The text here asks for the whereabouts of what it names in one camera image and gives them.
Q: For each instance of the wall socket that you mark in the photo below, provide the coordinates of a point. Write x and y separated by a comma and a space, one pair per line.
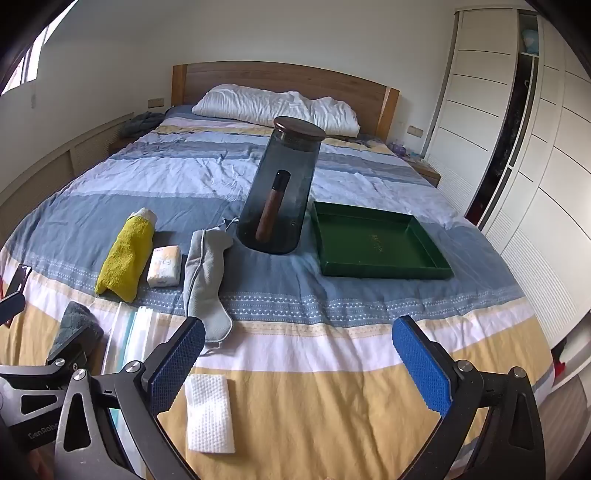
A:
414, 131
156, 102

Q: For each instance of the yellow towel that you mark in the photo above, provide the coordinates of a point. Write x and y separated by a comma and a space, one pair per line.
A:
124, 258

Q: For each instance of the red cloth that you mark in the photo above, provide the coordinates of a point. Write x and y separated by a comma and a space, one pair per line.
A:
558, 364

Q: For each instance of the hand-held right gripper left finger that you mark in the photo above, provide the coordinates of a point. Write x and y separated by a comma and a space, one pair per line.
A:
178, 364

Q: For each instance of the dark grey fluffy towel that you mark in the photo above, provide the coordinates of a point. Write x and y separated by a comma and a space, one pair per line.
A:
76, 323

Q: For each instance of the white pillow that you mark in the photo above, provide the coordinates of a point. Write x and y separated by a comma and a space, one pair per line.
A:
258, 104

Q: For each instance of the clear face mask packet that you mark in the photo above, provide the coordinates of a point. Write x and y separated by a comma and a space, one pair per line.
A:
134, 332

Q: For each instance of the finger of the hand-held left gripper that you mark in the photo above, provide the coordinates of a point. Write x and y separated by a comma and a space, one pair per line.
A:
11, 308
69, 357

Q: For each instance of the small purple container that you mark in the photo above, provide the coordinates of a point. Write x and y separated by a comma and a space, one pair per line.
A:
399, 148

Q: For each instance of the wooden headboard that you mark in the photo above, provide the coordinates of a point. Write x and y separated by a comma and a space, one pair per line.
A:
277, 78

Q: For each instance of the smoky glass pitcher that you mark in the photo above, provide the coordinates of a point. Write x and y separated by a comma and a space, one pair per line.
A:
295, 194

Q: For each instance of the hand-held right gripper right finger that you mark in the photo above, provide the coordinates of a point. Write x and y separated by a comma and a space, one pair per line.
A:
422, 369

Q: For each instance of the window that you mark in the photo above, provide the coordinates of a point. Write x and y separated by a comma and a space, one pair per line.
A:
27, 64

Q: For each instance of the wooden nightstand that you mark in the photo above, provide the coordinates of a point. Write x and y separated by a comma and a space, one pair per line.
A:
427, 173

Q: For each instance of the white wardrobe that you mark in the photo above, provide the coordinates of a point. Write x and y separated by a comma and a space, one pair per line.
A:
540, 184

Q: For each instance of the dark cloth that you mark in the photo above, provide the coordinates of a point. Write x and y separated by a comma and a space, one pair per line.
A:
141, 122

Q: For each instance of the light blue object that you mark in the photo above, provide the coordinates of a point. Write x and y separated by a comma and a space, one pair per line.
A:
531, 41

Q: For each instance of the green tray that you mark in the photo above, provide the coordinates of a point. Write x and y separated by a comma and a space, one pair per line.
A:
378, 240

